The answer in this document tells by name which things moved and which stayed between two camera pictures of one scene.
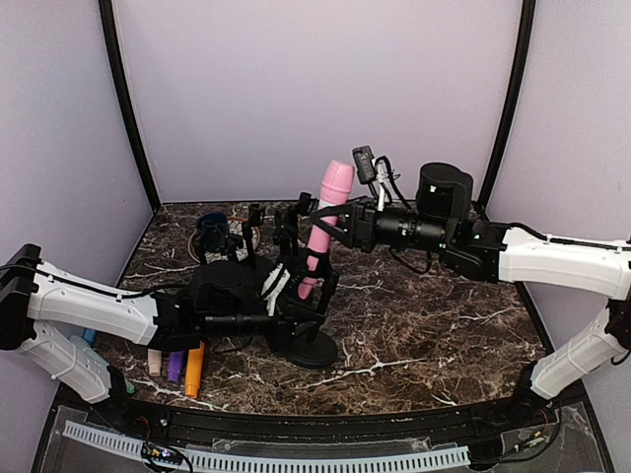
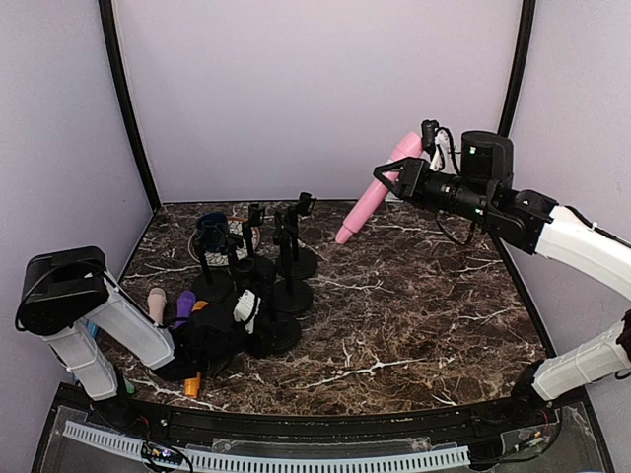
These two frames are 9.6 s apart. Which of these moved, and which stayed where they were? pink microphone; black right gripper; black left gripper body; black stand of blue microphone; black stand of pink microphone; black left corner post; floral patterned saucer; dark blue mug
Moved: black left gripper body; pink microphone; black right gripper; black stand of pink microphone
Stayed: black left corner post; dark blue mug; black stand of blue microphone; floral patterned saucer
